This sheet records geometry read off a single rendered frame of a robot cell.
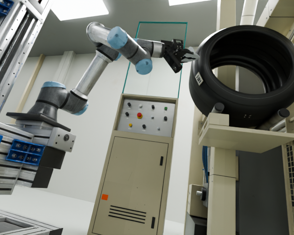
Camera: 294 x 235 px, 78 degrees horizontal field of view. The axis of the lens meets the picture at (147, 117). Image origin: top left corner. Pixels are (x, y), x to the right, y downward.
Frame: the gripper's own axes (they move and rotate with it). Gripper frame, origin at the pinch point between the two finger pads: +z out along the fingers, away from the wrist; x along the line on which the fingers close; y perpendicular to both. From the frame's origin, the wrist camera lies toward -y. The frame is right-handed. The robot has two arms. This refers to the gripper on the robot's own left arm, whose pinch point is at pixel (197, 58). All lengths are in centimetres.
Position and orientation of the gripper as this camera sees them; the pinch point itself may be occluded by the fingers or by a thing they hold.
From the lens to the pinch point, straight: 102.2
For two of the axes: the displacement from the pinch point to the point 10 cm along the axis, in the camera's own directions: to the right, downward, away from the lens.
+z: 9.6, 0.3, 2.7
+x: -2.6, 3.8, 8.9
